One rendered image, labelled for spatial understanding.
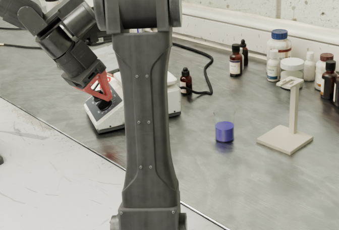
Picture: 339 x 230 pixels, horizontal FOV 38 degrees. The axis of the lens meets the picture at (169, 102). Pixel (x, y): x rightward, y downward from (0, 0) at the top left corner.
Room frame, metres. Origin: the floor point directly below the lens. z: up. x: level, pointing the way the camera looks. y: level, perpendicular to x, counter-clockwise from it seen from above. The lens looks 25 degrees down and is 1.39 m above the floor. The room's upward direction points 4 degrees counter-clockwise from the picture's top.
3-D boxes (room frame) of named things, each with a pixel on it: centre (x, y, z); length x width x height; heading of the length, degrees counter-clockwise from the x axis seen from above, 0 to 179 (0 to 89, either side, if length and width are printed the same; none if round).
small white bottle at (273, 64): (1.17, -0.27, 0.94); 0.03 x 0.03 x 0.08
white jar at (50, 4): (2.12, 0.48, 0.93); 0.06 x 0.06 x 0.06
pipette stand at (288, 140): (0.85, -0.22, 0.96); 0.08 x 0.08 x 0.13; 41
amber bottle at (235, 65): (1.22, -0.19, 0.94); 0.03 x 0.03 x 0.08
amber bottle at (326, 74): (1.04, -0.38, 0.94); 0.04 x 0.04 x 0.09
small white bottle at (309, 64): (1.15, -0.36, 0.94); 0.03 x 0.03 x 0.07
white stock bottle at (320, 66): (1.09, -0.38, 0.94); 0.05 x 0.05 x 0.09
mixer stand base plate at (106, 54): (1.43, 0.16, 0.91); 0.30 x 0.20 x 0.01; 131
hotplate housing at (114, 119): (1.02, 0.08, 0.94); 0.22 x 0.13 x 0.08; 110
